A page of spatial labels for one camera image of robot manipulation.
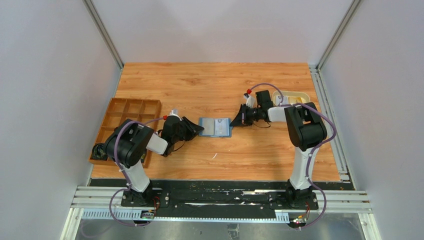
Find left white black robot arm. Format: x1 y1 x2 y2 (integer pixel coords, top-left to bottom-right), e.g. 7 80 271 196
102 114 205 205

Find card lying in tray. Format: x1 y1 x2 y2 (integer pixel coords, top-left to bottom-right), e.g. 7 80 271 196
278 95 290 106

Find blue card holder wallet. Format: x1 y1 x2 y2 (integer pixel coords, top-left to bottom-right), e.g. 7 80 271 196
198 117 232 138

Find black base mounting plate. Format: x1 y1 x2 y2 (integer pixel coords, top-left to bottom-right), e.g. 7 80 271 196
89 178 355 220

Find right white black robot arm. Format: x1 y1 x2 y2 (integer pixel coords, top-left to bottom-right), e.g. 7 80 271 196
230 90 328 205

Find cream oval plastic tray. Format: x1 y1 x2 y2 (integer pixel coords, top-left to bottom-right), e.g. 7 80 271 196
271 90 311 106

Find right aluminium corner post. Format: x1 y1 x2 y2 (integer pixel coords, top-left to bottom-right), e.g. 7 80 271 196
316 0 362 72

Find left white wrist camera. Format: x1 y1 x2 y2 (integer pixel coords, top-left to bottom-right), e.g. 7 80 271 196
167 108 182 121

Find black coiled cable bundle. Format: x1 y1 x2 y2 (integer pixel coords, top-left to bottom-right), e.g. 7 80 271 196
91 143 109 161

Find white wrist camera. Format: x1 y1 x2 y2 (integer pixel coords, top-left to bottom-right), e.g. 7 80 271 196
243 93 256 108
167 108 182 121

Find gold VIP card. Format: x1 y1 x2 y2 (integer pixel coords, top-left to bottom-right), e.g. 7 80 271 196
288 96 304 105

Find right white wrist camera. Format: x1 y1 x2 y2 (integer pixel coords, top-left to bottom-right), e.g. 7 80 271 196
243 93 256 108

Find aluminium corner post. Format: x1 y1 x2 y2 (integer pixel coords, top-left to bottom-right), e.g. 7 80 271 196
316 0 362 72
82 0 124 71

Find left aluminium corner post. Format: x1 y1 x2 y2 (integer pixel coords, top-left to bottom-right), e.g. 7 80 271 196
82 0 124 71

